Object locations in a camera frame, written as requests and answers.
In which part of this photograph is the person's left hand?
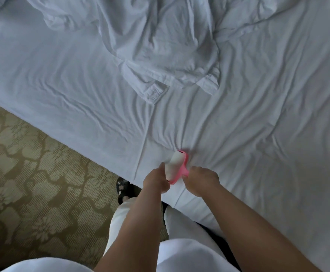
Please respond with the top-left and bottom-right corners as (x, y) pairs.
(142, 164), (171, 195)

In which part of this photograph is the white duvet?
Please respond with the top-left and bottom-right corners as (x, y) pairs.
(26, 0), (293, 105)

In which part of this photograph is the person's black left shoe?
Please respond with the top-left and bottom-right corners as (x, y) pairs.
(116, 177), (143, 205)

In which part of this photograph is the person's left forearm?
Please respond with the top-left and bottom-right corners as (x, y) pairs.
(94, 190), (166, 272)

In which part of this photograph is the white bed sheet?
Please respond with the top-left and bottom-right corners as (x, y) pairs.
(0, 0), (330, 272)

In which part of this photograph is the person's right hand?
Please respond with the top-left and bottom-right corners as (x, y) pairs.
(182, 166), (221, 197)

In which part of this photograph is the person's white shirt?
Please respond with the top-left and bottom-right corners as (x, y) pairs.
(0, 238), (239, 272)

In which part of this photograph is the pink lint roller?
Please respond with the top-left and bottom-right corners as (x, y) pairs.
(165, 149), (190, 185)

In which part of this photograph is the person's right forearm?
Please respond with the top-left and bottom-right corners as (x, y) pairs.
(202, 181), (321, 272)

